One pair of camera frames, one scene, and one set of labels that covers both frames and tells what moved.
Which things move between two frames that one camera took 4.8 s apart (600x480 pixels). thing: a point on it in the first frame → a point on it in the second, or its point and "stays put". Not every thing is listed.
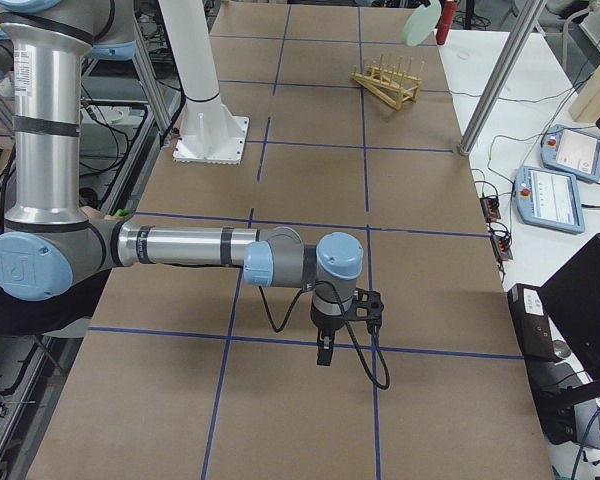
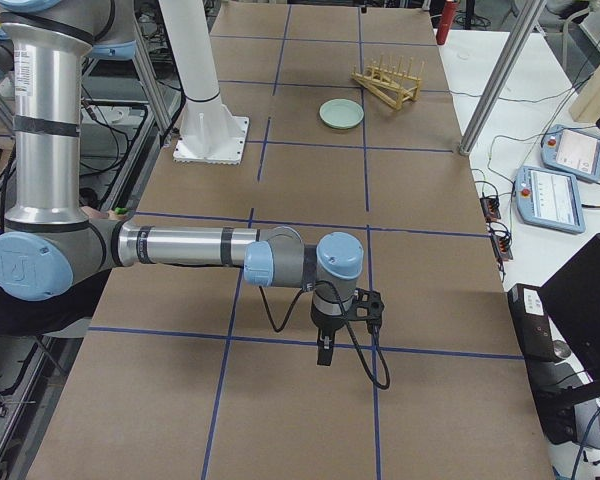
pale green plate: (421, 22) → (341, 113)
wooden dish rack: (389, 83) stays put
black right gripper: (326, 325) stays put
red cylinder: (446, 20) stays put
